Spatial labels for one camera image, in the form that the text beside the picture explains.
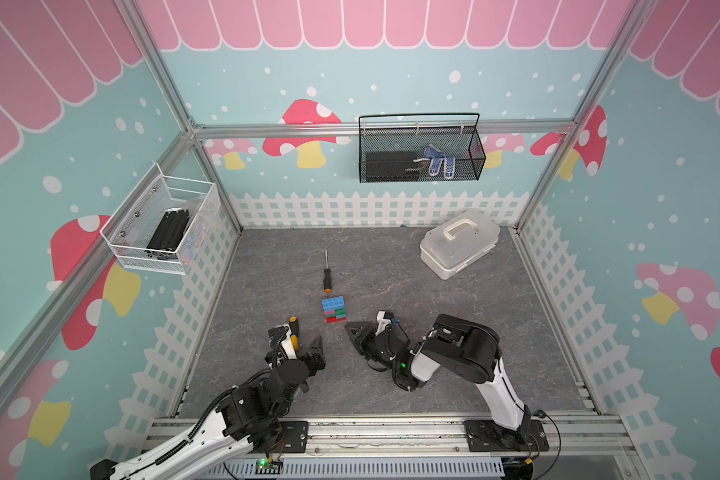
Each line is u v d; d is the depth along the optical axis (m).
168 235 0.69
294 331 0.91
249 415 0.55
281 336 0.67
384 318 0.89
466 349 0.54
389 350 0.71
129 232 0.67
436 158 0.88
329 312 0.89
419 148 0.92
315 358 0.71
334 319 0.94
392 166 0.92
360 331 0.85
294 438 0.75
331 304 0.88
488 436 0.75
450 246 1.01
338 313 0.92
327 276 1.06
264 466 0.73
